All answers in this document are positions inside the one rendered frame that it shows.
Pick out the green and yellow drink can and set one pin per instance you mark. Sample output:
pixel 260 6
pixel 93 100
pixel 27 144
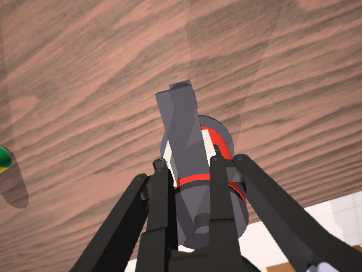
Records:
pixel 5 159

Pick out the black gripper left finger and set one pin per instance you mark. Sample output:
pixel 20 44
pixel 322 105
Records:
pixel 112 246

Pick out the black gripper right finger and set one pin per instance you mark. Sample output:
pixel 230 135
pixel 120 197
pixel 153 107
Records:
pixel 306 244

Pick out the black round disc with center stud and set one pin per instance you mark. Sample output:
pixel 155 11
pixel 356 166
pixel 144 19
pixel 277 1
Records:
pixel 211 123

